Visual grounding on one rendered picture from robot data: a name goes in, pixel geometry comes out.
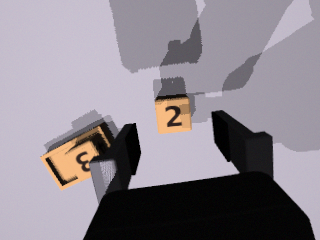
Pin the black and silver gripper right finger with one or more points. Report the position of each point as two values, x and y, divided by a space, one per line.
248 151

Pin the brown wooden calendar stand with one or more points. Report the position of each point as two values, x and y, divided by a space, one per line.
58 166

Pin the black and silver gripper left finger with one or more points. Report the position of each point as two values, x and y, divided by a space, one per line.
113 170

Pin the orange number cube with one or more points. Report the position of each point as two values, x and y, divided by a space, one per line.
80 154
173 113

